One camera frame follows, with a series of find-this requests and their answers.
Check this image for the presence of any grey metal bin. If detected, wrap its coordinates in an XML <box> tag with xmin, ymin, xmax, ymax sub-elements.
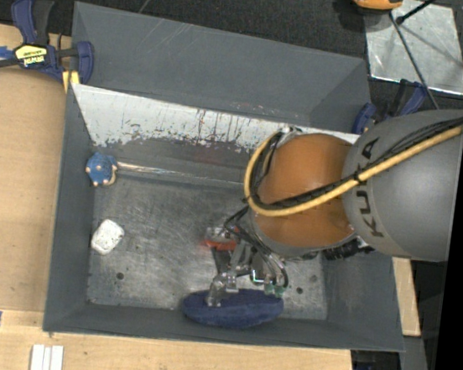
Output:
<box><xmin>30</xmin><ymin>0</ymin><xmax>445</xmax><ymax>370</ymax></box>

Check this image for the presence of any black cylinder on white bracket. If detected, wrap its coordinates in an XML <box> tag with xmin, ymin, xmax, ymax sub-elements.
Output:
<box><xmin>320</xmin><ymin>234</ymin><xmax>377</xmax><ymax>267</ymax></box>

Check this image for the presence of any dark blue oval sponge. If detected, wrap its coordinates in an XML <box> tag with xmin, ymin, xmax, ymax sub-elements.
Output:
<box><xmin>179</xmin><ymin>279</ymin><xmax>287</xmax><ymax>337</ymax></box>

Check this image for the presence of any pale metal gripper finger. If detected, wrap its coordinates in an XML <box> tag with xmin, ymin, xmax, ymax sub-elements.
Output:
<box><xmin>222</xmin><ymin>274</ymin><xmax>242</xmax><ymax>295</ymax></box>
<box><xmin>205</xmin><ymin>275</ymin><xmax>226</xmax><ymax>309</ymax></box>

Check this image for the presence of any red and clear small object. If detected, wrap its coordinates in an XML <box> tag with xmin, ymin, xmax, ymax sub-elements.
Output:
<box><xmin>202</xmin><ymin>226</ymin><xmax>240</xmax><ymax>254</ymax></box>

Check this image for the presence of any white crumpled lump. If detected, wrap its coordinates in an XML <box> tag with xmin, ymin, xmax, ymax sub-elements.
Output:
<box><xmin>89</xmin><ymin>217</ymin><xmax>127</xmax><ymax>258</ymax></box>

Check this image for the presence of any blue toy animal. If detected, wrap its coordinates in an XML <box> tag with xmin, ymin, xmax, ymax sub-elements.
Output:
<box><xmin>83</xmin><ymin>149</ymin><xmax>121</xmax><ymax>190</ymax></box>

